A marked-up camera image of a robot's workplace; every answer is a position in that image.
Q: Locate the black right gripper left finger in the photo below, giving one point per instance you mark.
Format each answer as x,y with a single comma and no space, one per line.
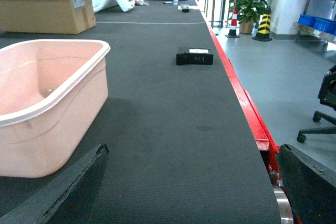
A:
67,196

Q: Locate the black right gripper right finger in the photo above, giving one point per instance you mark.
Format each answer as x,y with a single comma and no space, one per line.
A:
310,186

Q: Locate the pink plastic storage box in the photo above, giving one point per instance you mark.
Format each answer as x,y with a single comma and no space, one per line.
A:
51,92

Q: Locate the black rectangular device box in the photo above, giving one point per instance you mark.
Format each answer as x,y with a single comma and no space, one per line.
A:
194,56

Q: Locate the brown cardboard box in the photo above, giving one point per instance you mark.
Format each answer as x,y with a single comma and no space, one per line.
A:
47,16

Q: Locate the yellow black traffic cone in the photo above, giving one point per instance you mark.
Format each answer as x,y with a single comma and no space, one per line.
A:
263,32

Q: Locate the far steel rack blue bins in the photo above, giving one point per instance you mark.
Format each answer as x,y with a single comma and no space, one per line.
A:
315,21

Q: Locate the red white traffic cone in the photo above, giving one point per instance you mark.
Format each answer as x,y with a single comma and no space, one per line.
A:
233,26

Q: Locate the black tape roll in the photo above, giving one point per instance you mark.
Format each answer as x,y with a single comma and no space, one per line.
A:
185,8

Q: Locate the red metal frame table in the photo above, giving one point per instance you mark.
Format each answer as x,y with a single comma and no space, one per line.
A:
234,172

